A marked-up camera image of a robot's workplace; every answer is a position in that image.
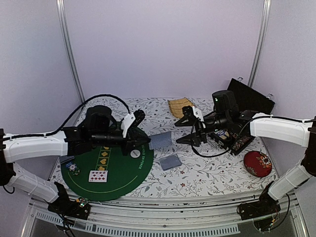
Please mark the red floral round cushion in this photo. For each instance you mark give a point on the red floral round cushion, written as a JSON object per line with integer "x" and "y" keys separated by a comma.
{"x": 257, "y": 163}

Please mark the black poker chip case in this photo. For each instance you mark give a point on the black poker chip case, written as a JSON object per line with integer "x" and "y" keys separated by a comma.
{"x": 247, "y": 99}

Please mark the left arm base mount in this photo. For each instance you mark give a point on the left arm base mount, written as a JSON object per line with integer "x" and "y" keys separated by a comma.
{"x": 66, "y": 207}

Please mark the right aluminium frame post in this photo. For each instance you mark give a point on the right aluminium frame post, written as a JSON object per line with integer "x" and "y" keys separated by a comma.
{"x": 260, "y": 41}

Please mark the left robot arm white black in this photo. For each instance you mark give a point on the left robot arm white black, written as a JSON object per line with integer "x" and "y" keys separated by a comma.
{"x": 99, "y": 128}

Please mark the left aluminium frame post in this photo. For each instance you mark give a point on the left aluminium frame post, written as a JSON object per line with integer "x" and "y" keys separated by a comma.
{"x": 61, "y": 11}

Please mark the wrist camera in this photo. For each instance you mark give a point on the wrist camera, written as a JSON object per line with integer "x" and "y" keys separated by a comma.
{"x": 131, "y": 120}
{"x": 192, "y": 113}

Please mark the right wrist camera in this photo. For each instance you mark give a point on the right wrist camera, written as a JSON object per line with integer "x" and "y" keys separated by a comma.
{"x": 192, "y": 113}

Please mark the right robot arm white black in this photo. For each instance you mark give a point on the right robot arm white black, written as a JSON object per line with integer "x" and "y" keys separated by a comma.
{"x": 226, "y": 116}

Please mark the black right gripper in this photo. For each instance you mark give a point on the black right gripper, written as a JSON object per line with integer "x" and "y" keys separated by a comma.
{"x": 200, "y": 131}

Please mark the poker chip stack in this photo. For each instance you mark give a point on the poker chip stack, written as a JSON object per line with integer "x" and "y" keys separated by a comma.
{"x": 74, "y": 170}

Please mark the blue patterned card deck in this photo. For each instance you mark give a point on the blue patterned card deck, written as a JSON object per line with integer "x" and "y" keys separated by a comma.
{"x": 170, "y": 162}

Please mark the aluminium frame post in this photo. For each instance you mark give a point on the aluminium frame post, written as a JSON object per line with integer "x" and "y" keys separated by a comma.
{"x": 260, "y": 41}
{"x": 61, "y": 11}

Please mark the eight of diamonds card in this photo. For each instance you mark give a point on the eight of diamonds card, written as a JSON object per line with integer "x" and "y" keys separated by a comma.
{"x": 98, "y": 176}

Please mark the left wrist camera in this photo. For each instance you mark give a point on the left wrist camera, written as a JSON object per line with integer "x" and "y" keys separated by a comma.
{"x": 131, "y": 120}

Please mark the woven bamboo tray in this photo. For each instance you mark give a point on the woven bamboo tray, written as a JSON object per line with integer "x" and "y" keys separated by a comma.
{"x": 176, "y": 106}

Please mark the white dealer button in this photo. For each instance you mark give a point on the white dealer button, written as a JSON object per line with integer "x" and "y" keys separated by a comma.
{"x": 135, "y": 153}

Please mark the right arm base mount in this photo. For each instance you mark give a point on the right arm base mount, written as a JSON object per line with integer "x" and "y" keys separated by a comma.
{"x": 264, "y": 206}

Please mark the round green poker mat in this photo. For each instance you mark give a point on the round green poker mat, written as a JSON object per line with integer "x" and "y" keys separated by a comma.
{"x": 125, "y": 173}

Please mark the clubs face-up card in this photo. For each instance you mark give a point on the clubs face-up card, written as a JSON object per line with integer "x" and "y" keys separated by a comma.
{"x": 160, "y": 140}

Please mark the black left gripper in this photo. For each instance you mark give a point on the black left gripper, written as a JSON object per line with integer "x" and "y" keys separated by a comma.
{"x": 132, "y": 141}

